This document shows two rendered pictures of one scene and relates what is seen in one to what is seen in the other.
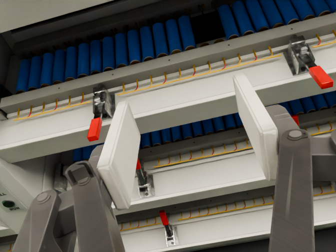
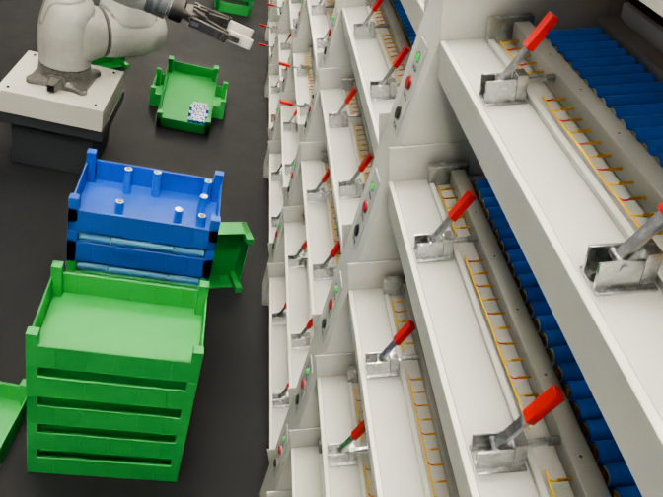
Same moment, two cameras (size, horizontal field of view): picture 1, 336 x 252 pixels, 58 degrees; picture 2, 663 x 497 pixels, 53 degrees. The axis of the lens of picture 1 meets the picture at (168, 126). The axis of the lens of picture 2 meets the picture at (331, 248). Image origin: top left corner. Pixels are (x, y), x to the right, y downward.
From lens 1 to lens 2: 190 cm
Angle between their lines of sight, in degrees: 50
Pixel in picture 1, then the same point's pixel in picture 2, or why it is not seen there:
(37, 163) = not seen: hidden behind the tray
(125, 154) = (237, 28)
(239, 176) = (286, 155)
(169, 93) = (304, 87)
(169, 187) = (287, 135)
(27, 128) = (301, 59)
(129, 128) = (245, 31)
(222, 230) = (275, 196)
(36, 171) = not seen: hidden behind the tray
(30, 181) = (291, 81)
